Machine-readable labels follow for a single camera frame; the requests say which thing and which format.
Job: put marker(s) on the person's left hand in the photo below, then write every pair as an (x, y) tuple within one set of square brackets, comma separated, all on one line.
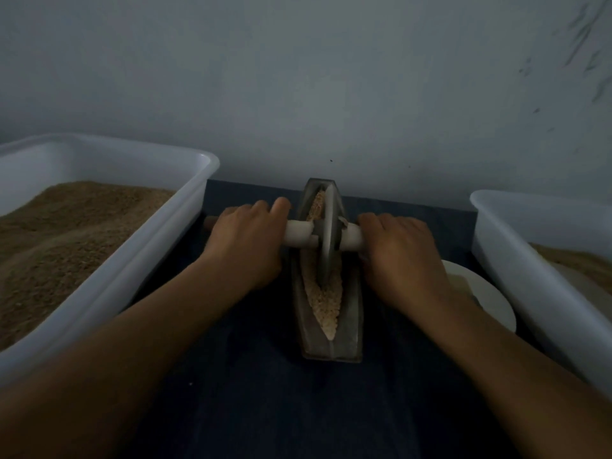
[(247, 242)]

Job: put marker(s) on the person's right hand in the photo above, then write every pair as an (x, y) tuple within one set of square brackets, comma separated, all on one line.
[(403, 258)]

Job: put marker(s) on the boat-shaped metal grinding trough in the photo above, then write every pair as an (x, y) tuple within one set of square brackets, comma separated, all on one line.
[(330, 344)]

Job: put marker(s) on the large brown grain heap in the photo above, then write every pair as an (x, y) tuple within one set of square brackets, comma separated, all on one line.
[(581, 263), (57, 253)]

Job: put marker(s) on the person's left forearm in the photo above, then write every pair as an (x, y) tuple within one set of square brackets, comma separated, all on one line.
[(96, 382)]

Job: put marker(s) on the person's right forearm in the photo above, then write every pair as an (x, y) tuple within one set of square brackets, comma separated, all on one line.
[(526, 382)]

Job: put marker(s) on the white round plate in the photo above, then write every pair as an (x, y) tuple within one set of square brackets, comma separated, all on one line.
[(488, 291)]

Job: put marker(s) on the white plastic tub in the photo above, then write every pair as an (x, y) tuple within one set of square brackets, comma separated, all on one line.
[(540, 296), (153, 248)]

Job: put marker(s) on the dark blue table cloth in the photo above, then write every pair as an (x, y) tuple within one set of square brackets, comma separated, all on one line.
[(249, 420)]

